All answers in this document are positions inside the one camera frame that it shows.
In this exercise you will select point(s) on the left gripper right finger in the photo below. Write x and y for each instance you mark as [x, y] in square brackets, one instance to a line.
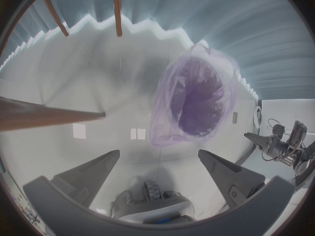
[226, 176]

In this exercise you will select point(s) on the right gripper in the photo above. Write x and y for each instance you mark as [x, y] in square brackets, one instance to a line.
[274, 146]

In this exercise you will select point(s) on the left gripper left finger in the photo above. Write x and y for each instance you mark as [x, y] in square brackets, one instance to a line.
[93, 173]

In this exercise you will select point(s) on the purple plastic bag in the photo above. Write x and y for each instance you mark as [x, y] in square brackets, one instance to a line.
[162, 122]

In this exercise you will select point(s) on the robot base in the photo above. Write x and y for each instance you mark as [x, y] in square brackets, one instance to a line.
[152, 205]

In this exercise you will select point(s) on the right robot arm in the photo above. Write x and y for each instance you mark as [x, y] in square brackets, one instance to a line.
[299, 161]

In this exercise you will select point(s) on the white trash bin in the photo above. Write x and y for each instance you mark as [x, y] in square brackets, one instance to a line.
[175, 82]

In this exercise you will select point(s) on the white wooden chair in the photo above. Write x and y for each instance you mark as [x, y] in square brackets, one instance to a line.
[49, 113]

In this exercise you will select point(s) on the pale blue curtain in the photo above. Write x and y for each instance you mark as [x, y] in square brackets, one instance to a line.
[196, 13]

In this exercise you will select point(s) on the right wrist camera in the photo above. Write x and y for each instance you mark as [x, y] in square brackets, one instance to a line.
[278, 130]

